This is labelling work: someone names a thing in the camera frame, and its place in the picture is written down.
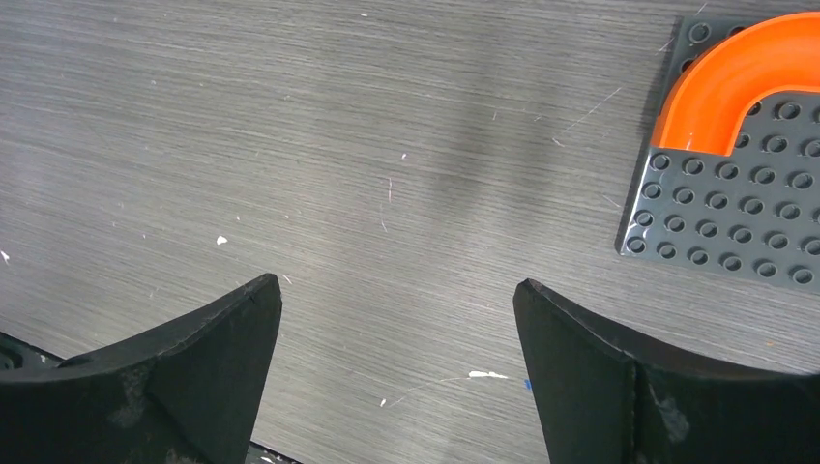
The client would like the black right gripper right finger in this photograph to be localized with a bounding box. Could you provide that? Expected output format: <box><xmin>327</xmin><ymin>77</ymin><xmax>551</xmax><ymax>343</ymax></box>
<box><xmin>513</xmin><ymin>279</ymin><xmax>819</xmax><ymax>463</ymax></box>

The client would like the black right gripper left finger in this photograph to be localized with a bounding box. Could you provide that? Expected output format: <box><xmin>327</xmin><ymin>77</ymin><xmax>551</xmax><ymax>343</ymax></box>
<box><xmin>1</xmin><ymin>274</ymin><xmax>282</xmax><ymax>463</ymax></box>

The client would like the grey studded building baseplate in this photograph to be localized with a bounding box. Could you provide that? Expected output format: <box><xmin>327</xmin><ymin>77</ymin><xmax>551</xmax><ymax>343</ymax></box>
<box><xmin>615</xmin><ymin>16</ymin><xmax>819</xmax><ymax>293</ymax></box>

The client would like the orange curved track piece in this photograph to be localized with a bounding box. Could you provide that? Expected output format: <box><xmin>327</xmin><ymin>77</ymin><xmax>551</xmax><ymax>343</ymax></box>
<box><xmin>651</xmin><ymin>12</ymin><xmax>819</xmax><ymax>157</ymax></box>

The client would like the black mounting base plate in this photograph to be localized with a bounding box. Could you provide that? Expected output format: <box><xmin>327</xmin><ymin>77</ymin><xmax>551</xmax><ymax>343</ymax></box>
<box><xmin>0</xmin><ymin>333</ymin><xmax>63</xmax><ymax>371</ymax></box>

